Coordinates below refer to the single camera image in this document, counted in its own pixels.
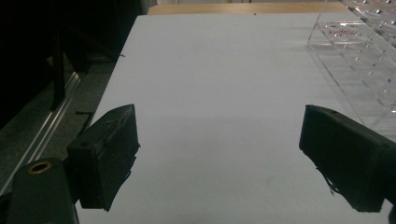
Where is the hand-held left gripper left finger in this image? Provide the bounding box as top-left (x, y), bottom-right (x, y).
top-left (66, 104), bottom-right (140, 213)

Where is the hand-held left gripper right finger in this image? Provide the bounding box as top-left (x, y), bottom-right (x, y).
top-left (299, 105), bottom-right (396, 213)

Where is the clear acrylic tube rack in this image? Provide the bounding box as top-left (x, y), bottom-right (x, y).
top-left (307, 0), bottom-right (396, 143)

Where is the black stand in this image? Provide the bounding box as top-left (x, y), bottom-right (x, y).
top-left (49, 27), bottom-right (92, 111)

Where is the wooden table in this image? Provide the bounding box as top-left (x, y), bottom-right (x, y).
top-left (148, 2), bottom-right (348, 16)

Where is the metal floor rail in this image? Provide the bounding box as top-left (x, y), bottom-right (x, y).
top-left (0, 72), bottom-right (82, 197)

